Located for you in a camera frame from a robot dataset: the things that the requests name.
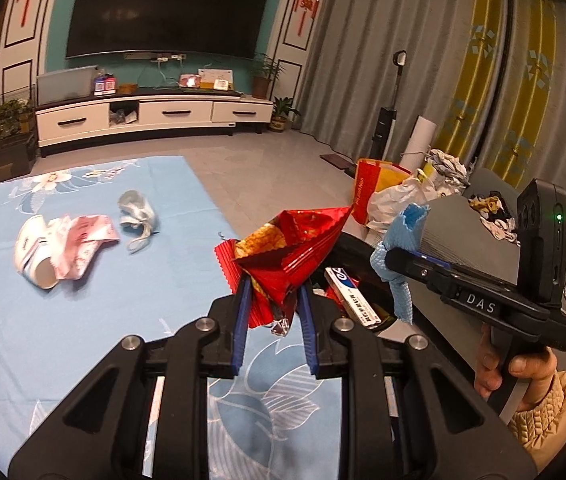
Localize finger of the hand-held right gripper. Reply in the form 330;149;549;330
385;249;456;301

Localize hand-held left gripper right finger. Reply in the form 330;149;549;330
297;282;538;480

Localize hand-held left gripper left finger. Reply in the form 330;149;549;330
8;275;254;480

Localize blue wipe cloth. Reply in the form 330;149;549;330
369;203;431;323

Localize black trash bin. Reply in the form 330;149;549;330
308;232;416;333

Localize white blue toothpaste box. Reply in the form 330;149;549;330
324;266;383;330

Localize red snack bag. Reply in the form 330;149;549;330
213;206;354;336

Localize person's right forearm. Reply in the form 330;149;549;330
505;370;566;471

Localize person's right hand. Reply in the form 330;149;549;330
474;324;558;411

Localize white plastic bag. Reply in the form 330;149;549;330
365;167;464;233

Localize red yellow shopping bag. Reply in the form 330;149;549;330
353;158;414;226

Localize yellow black cloth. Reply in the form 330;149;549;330
468;190;521;243

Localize crumpled patterned cloth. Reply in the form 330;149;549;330
423;149;471;196

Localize blue floral tablecloth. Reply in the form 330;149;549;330
0;155;399;480

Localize white paper roll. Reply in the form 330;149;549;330
402;115;436;171

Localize dark floor board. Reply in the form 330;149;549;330
319;154;356;171

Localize upright vacuum cleaner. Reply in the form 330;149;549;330
367;50;408;161

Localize crumpled grey-white plastic wrapper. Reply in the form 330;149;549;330
117;189;161;253

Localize yellow patterned curtain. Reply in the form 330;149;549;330
433;0;566;196

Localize small potted plant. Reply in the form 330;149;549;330
270;96;301;133

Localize white TV cabinet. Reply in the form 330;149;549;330
34;91;274;158

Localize white blue-striped paper cup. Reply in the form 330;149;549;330
13;214;61;291

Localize tall potted plant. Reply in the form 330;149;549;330
250;53;286;100

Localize grey curtain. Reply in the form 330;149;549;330
303;0;494;171

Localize cardboard package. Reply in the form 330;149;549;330
198;67;235;92

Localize grey panel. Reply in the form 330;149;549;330
36;65;99;107

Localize leafy plant on black stand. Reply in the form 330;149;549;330
0;97;39;184

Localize black television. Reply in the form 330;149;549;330
66;0;273;59

